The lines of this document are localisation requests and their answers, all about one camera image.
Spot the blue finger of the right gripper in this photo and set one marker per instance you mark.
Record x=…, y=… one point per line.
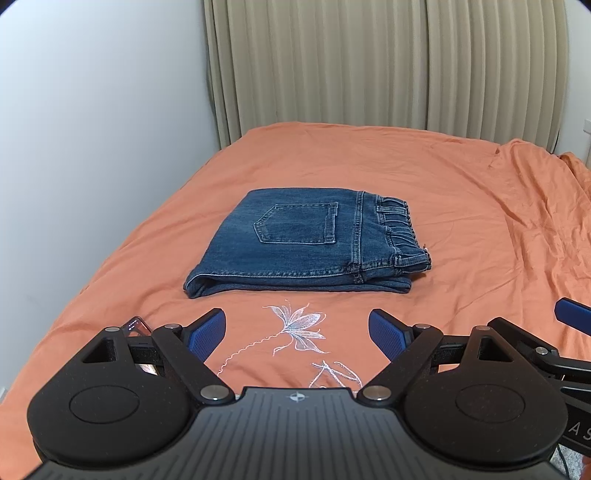
x=539, y=352
x=574, y=315

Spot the blue denim jeans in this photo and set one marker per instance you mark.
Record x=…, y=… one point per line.
x=312, y=239

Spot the orange crumpled duvet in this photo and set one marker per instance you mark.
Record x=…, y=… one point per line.
x=574, y=181

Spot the orange bed sheet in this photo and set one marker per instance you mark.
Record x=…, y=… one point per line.
x=502, y=242

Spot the beige pleated curtain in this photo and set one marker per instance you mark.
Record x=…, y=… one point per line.
x=492, y=70

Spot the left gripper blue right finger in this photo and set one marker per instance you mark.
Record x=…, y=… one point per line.
x=408, y=348

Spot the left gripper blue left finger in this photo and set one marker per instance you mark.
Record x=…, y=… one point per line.
x=184, y=350

